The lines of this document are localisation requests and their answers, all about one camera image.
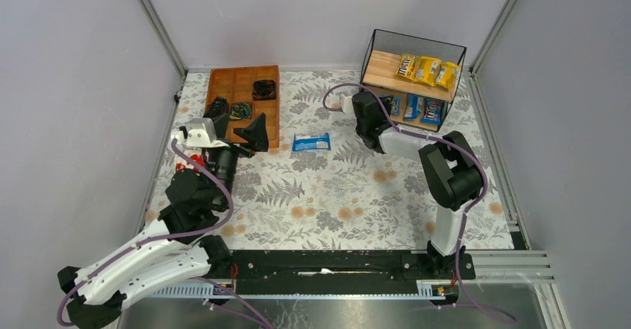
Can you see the yellow m&m bag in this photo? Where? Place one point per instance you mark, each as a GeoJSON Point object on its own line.
{"type": "Point", "coordinates": [407, 66]}
{"type": "Point", "coordinates": [425, 70]}

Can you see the blue candy bag top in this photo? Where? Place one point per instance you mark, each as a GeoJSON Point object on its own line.
{"type": "Point", "coordinates": [320, 142]}

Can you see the yellow candy bag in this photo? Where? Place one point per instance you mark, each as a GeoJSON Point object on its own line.
{"type": "Point", "coordinates": [447, 76]}

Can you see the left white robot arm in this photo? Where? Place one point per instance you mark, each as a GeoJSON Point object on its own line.
{"type": "Point", "coordinates": [182, 242]}

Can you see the colourful item in tray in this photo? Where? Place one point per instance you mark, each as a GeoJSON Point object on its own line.
{"type": "Point", "coordinates": [240, 111]}

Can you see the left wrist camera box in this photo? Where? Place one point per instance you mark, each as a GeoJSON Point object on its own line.
{"type": "Point", "coordinates": [198, 132]}

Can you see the red white patterned cloth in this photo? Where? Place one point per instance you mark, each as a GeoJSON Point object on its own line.
{"type": "Point", "coordinates": [192, 158]}

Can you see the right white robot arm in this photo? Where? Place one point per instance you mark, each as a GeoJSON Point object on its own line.
{"type": "Point", "coordinates": [453, 173]}

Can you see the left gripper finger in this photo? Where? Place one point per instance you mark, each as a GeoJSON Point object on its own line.
{"type": "Point", "coordinates": [254, 136]}
{"type": "Point", "coordinates": [220, 124]}

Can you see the blue candy bag long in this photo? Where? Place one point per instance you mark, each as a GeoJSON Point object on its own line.
{"type": "Point", "coordinates": [414, 107]}

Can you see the orange wooden compartment tray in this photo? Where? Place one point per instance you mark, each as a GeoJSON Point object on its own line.
{"type": "Point", "coordinates": [236, 86]}

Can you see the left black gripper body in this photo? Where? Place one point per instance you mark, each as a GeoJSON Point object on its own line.
{"type": "Point", "coordinates": [235, 144]}

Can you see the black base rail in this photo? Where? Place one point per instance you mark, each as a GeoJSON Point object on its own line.
{"type": "Point", "coordinates": [332, 272]}

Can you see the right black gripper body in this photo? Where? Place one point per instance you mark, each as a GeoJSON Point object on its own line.
{"type": "Point", "coordinates": [363, 108]}

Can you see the black glossy item in tray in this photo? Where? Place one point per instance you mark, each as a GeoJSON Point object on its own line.
{"type": "Point", "coordinates": [264, 90]}

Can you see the floral table mat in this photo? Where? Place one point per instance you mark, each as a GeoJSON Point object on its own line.
{"type": "Point", "coordinates": [348, 197]}

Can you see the blue m&m candy bag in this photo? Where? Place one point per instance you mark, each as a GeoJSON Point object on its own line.
{"type": "Point", "coordinates": [432, 111]}

